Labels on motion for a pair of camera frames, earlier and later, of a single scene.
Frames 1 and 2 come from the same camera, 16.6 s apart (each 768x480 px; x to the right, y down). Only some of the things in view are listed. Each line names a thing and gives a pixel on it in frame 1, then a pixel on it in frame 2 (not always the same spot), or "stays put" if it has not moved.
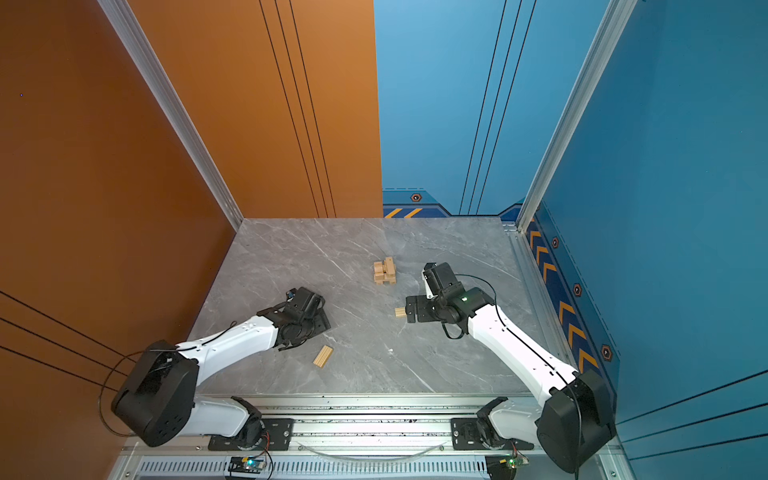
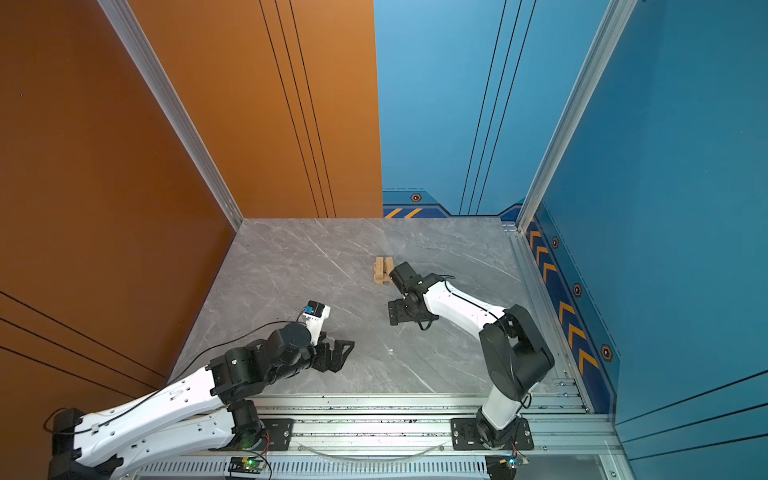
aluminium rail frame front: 359,438 stays put
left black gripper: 322,324 → 326,363
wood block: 379,279 stays put
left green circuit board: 247,464 stays put
